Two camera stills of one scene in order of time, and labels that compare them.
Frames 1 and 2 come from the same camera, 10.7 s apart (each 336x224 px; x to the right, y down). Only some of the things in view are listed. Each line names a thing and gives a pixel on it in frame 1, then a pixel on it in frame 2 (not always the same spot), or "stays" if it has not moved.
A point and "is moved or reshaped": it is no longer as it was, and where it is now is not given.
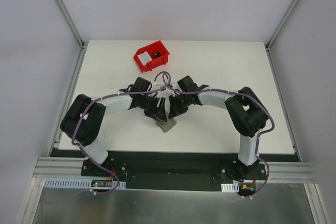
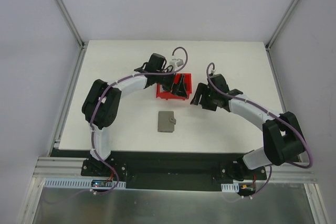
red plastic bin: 154,48 is moved or reshaped
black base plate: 201,172 stays
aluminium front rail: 67,167 stays
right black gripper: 176,107 to 203,96
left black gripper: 156,111 to 174,85
